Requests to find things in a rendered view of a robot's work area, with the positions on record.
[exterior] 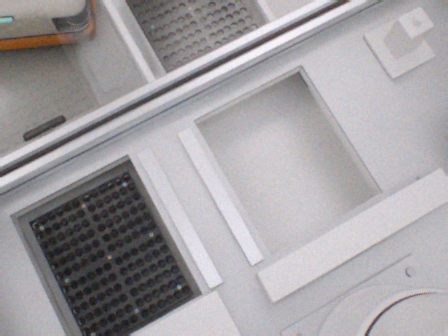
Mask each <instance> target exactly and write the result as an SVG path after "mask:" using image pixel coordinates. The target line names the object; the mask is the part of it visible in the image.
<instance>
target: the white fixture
mask: <svg viewBox="0 0 448 336"><path fill-rule="evenodd" d="M433 27H434V26H433V23H432V22H431V20H430V19H429V18H428V16H427V15H426V13H424V10H423V9H422V8H421V7H419V8H416V9H414V10H412V11H410V12H409V13H407V14H406V13H404V14H402V15H400V16H399V17H396V18H395V19H393V20H391V21H389V22H386V23H385V24H382V25H381V26H380V27H377V28H376V29H373V30H372V31H369V32H367V33H366V34H364V35H363V38H365V41H366V42H367V44H368V45H369V47H370V48H371V49H372V51H373V53H374V55H376V57H377V58H378V60H379V62H380V63H381V64H382V66H383V67H384V69H385V70H386V72H387V73H388V75H389V77H391V80H394V79H396V78H397V77H400V76H401V75H403V74H405V73H408V72H409V71H410V70H412V69H414V68H417V67H418V66H421V65H422V64H423V63H426V62H427V61H430V60H431V59H432V58H434V57H435V56H436V55H435V54H434V52H433V51H432V50H431V48H430V47H429V45H428V44H427V43H426V41H425V40H424V39H425V38H426V36H427V35H428V34H429V32H431V30H432V29H433Z"/></svg>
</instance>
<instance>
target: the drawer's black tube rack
mask: <svg viewBox="0 0 448 336"><path fill-rule="evenodd" d="M81 203H82V202H81ZM82 204H83V203H82ZM38 234H39V237H40V238H41V239H39V238H38ZM34 235H35V237H36V240H37V241H38V243H39V245H40V247H41V250H42V252H43V253H44V256H45V257H46V260H47V262H48V263H49V267H50V268H51V271H52V272H53V275H54V277H55V278H56V282H57V283H58V286H59V287H60V289H61V291H62V294H63V296H64V298H65V299H66V302H67V303H68V306H69V308H70V310H71V313H72V314H73V317H74V318H75V320H76V323H77V325H78V327H79V329H80V330H81V333H82V334H83V336H86V335H87V336H119V335H122V334H124V333H126V332H127V331H129V330H131V329H132V328H134V327H136V326H138V325H140V324H141V323H143V322H145V321H147V320H148V319H150V318H152V317H153V316H156V315H157V314H160V313H161V312H163V311H165V310H166V309H168V308H170V307H172V306H173V305H175V304H177V303H178V302H181V301H182V300H184V299H186V298H187V297H189V296H191V295H194V293H193V292H192V289H191V288H190V287H189V284H188V283H187V280H186V278H185V277H184V275H183V273H182V271H181V269H180V268H179V266H178V264H177V261H176V260H175V259H174V256H173V254H172V252H171V251H170V249H169V246H168V245H167V243H166V241H165V240H164V237H163V236H162V233H161V232H160V231H159V228H158V227H157V224H156V222H155V221H154V219H153V217H152V214H151V213H150V210H149V209H148V208H147V205H146V204H145V201H144V200H143V198H142V196H141V195H140V192H139V190H138V189H137V186H136V185H135V182H134V181H133V180H132V181H130V182H128V183H123V186H121V187H118V188H117V189H115V190H113V191H112V192H109V193H108V194H105V195H103V196H102V197H100V198H98V199H96V200H94V201H93V202H90V203H89V204H86V205H85V204H83V205H82V207H81V208H79V209H77V210H75V211H73V212H72V213H70V214H67V215H66V216H63V217H62V218H60V219H58V220H57V221H54V222H53V223H50V224H48V225H47V226H45V227H43V226H41V227H40V229H39V230H38V231H35V232H34ZM42 245H44V248H45V249H44V248H43V247H42ZM47 255H48V256H49V257H50V259H48V257H47ZM52 265H53V267H54V268H55V269H53V268H52ZM57 274H58V277H59V279H60V280H59V279H57ZM63 288H64V289H65V291H66V293H65V292H64V291H63ZM68 298H69V299H70V301H71V303H69V302H68ZM73 309H74V310H75V313H76V314H75V313H73ZM78 320H80V323H81V325H80V324H79V323H78ZM84 330H85V333H86V335H85V334H84V333H83V331H84Z"/></svg>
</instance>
